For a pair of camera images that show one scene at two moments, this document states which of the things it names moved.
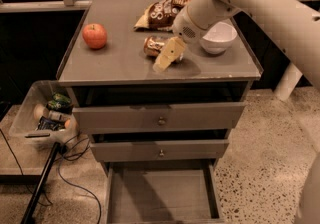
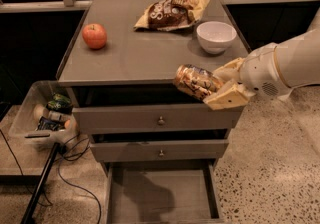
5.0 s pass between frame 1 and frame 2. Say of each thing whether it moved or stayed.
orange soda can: moved
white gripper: moved
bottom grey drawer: stayed
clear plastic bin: stayed
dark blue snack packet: stayed
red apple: stayed
